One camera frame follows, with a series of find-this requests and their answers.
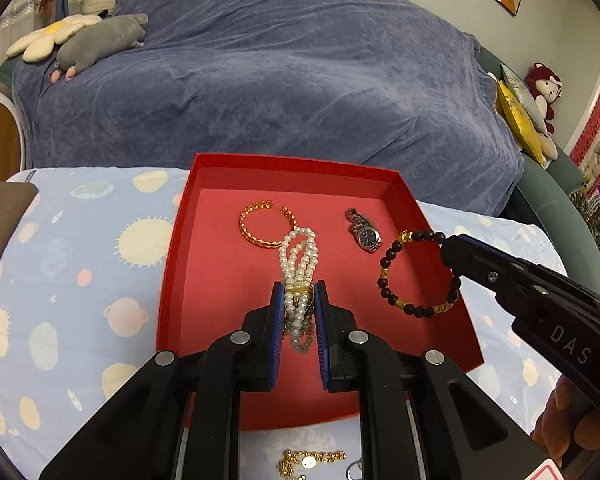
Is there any flower-shaped cushion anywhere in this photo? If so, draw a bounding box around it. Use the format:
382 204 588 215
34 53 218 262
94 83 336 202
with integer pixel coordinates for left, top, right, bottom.
6 14 103 63

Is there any red-bordered white card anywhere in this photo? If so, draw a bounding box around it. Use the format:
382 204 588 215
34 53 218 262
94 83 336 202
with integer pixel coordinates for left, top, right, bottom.
524 459 567 480

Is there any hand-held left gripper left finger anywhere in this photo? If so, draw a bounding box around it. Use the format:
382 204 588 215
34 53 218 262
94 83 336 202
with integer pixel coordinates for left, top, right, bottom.
39 281 287 480

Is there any yellow cushion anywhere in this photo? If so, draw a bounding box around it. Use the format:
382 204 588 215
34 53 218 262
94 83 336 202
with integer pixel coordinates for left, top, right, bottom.
495 78 551 169

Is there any brown flat board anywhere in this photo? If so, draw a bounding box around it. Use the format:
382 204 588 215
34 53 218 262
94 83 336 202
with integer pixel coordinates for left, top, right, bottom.
0 182 39 312

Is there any light blue planet-print sheet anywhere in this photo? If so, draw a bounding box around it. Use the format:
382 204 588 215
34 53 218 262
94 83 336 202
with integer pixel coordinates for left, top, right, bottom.
0 165 572 480

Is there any red fringe wall decoration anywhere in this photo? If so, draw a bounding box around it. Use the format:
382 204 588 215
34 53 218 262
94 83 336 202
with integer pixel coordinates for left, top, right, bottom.
569 35 600 173

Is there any white pearl bracelet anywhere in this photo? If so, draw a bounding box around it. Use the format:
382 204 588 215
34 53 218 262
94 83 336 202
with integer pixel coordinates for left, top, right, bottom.
278 226 317 356

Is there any pale blue cushion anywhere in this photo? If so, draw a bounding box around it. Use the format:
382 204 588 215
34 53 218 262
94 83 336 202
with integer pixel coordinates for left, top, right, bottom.
500 62 551 137

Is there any gold chain necklace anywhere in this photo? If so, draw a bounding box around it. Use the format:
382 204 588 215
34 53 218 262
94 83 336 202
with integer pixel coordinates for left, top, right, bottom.
277 450 348 480

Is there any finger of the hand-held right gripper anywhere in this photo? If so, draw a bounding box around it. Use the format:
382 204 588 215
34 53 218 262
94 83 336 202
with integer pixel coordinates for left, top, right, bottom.
461 234 571 281
440 235 551 328

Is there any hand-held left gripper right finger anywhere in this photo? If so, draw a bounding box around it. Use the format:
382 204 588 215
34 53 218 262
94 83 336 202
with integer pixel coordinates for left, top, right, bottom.
314 281 557 480

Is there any dark blue blanket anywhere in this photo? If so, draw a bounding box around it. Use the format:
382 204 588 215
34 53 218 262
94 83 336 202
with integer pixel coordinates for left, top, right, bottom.
12 0 526 219

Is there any red cardboard box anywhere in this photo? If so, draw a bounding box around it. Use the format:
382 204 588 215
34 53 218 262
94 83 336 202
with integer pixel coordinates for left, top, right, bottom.
156 153 485 432

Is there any red and white plush toy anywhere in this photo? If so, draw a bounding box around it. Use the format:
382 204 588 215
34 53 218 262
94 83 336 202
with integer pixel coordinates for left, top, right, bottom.
524 62 565 136

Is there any silver wristwatch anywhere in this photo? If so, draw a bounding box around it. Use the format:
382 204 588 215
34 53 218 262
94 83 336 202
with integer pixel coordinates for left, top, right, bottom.
345 207 383 252

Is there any person's right hand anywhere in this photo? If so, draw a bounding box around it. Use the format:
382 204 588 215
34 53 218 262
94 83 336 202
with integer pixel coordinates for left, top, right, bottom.
529 374 600 472

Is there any green sofa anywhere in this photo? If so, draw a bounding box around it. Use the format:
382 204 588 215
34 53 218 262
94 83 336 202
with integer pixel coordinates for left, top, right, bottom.
479 45 600 297

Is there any gold chain-link bangle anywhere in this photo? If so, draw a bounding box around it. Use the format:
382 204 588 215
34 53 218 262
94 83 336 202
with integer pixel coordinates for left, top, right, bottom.
239 201 298 249

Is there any grey plush toy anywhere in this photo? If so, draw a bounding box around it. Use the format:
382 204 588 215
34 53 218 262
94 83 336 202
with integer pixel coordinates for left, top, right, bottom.
49 13 150 84

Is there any dark bead bracelet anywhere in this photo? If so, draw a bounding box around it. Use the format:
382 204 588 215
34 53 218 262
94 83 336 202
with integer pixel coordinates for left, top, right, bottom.
377 228 462 319

